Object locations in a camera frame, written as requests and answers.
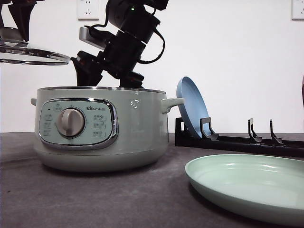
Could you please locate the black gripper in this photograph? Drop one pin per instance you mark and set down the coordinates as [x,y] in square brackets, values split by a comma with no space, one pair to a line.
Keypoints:
[120,58]

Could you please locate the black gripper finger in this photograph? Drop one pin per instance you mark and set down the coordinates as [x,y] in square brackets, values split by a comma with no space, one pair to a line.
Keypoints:
[21,12]
[2,26]

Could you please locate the glass pot lid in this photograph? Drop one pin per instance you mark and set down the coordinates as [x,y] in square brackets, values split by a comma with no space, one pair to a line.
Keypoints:
[14,49]

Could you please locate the green plate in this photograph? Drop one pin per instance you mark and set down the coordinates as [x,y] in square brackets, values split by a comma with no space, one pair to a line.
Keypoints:
[265,187]

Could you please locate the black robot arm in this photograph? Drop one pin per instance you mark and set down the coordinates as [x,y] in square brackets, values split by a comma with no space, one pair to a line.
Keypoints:
[134,20]

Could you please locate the green electric steamer pot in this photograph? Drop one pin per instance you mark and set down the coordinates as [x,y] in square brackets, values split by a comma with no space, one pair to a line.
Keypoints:
[100,128]

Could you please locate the blue plate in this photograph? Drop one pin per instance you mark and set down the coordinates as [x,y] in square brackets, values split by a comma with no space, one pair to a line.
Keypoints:
[195,106]

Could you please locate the black plate rack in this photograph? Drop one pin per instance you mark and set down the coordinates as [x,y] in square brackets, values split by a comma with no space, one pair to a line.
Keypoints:
[209,139]

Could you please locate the pink plate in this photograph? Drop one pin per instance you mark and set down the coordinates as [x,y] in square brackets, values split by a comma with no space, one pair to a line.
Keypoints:
[303,89]

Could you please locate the black camera cable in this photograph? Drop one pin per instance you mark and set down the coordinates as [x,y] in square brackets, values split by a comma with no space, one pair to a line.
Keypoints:
[154,31]

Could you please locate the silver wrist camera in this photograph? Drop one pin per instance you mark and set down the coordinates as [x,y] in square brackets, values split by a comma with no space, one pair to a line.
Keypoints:
[85,36]

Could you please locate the left white wall socket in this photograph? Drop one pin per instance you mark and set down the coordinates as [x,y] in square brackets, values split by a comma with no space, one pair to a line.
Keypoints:
[88,10]

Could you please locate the white wall socket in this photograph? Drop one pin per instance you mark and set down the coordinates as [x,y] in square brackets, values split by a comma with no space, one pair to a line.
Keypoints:
[298,10]
[88,10]

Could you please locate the right white wall socket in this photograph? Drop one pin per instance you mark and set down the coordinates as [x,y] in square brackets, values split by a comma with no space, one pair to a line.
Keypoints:
[298,10]

